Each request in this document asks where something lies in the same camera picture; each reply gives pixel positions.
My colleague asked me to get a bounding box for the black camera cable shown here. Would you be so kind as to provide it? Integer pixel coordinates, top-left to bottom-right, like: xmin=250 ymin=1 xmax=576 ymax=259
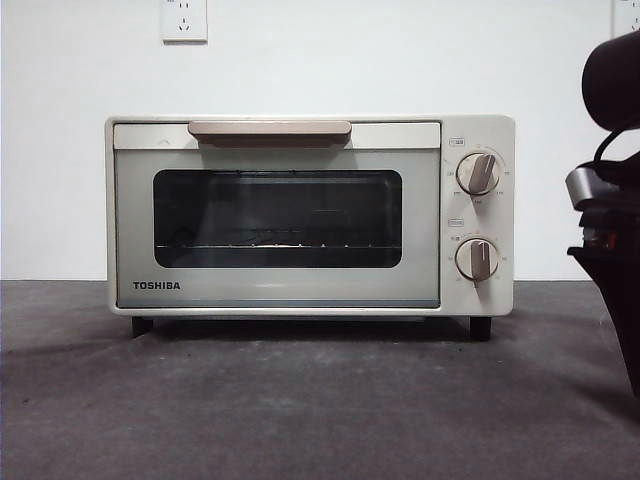
xmin=594 ymin=130 xmax=633 ymax=164

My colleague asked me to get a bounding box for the cream oven knob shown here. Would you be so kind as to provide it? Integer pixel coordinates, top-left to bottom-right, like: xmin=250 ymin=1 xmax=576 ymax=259
xmin=455 ymin=236 xmax=500 ymax=282
xmin=456 ymin=151 xmax=505 ymax=197

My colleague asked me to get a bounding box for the metal wire oven rack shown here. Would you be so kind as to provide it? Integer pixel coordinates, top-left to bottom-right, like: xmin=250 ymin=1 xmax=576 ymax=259
xmin=154 ymin=227 xmax=401 ymax=251

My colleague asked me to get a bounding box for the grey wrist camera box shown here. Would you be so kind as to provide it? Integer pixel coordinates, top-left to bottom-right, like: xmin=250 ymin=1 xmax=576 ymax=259
xmin=565 ymin=166 xmax=619 ymax=203

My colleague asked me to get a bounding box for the glass oven door with handle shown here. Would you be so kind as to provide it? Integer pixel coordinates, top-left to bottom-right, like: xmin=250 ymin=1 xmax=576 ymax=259
xmin=113 ymin=120 xmax=442 ymax=309

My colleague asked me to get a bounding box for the cream Toshiba toaster oven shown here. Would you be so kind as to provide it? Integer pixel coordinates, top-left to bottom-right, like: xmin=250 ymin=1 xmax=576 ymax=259
xmin=103 ymin=113 xmax=516 ymax=343

